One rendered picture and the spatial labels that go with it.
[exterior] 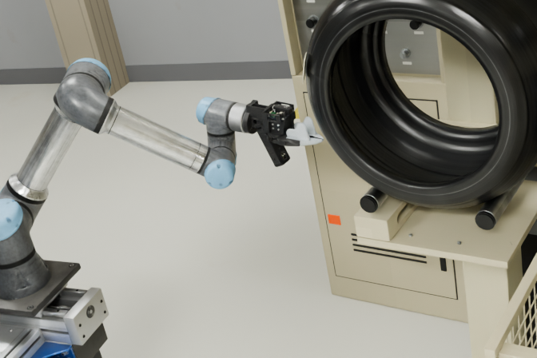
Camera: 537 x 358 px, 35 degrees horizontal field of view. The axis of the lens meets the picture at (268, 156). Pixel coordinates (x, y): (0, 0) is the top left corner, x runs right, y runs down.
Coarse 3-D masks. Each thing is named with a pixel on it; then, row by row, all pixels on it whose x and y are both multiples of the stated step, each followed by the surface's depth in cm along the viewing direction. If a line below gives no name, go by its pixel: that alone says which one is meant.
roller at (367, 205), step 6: (372, 186) 201; (372, 192) 198; (378, 192) 199; (366, 198) 197; (372, 198) 197; (378, 198) 198; (384, 198) 200; (360, 204) 199; (366, 204) 198; (372, 204) 197; (378, 204) 197; (366, 210) 199; (372, 210) 198
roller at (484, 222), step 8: (520, 184) 194; (512, 192) 190; (496, 200) 186; (504, 200) 187; (488, 208) 183; (496, 208) 184; (504, 208) 186; (480, 216) 182; (488, 216) 181; (496, 216) 182; (480, 224) 183; (488, 224) 182
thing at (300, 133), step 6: (300, 126) 209; (288, 132) 212; (294, 132) 211; (300, 132) 210; (306, 132) 209; (294, 138) 211; (300, 138) 211; (306, 138) 210; (312, 138) 211; (318, 138) 210; (300, 144) 210; (306, 144) 210; (312, 144) 210
